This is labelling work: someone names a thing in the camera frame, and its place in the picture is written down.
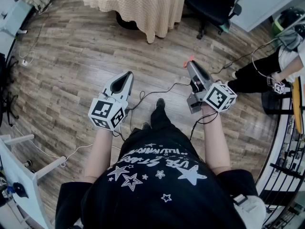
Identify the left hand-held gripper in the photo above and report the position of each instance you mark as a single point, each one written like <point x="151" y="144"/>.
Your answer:
<point x="104" y="111"/>

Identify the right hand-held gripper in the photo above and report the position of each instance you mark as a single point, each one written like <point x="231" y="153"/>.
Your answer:
<point x="218" y="98"/>

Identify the orange shrimp pieces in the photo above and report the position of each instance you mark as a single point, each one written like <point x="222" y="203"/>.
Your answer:
<point x="185" y="64"/>

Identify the white shoulder bag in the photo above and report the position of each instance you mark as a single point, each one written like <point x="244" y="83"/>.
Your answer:
<point x="252" y="211"/>

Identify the person's right forearm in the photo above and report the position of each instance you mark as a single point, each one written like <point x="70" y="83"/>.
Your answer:
<point x="214" y="139"/>

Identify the person's left forearm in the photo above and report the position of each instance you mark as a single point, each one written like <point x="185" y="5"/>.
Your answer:
<point x="100" y="151"/>

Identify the person's right shoe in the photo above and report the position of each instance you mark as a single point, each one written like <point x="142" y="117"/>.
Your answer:
<point x="160" y="103"/>

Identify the person's shoe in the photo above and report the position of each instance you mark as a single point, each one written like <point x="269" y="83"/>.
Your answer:
<point x="146" y="126"/>
<point x="160" y="103"/>

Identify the person's left shoe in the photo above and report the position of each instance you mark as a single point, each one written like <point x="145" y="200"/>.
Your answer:
<point x="146" y="126"/>

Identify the person's black trousers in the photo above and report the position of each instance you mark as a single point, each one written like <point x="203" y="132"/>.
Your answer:
<point x="160" y="118"/>

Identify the black table base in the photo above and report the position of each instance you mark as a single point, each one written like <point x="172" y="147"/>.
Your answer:
<point x="126" y="24"/>

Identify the black office chair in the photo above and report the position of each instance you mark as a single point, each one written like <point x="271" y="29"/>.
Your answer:
<point x="207" y="1"/>

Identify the round table with yellow cloth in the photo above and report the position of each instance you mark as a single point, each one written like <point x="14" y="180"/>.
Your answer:
<point x="133" y="3"/>

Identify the white power adapter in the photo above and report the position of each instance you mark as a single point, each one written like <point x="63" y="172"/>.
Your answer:
<point x="26" y="63"/>

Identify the yellow board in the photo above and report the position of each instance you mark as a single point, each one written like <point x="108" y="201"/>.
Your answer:
<point x="297" y="104"/>

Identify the black metal stand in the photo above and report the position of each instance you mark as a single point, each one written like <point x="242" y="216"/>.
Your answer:
<point x="2" y="80"/>

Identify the person's black star-print shirt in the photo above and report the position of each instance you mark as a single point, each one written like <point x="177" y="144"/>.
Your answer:
<point x="155" y="199"/>

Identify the black metal shelf rack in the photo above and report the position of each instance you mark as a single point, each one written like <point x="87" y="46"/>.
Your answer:
<point x="283" y="169"/>

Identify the white desk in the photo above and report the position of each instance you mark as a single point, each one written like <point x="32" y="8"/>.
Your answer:
<point x="21" y="173"/>

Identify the black computer mouse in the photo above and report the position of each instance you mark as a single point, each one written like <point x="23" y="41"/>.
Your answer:
<point x="21" y="190"/>

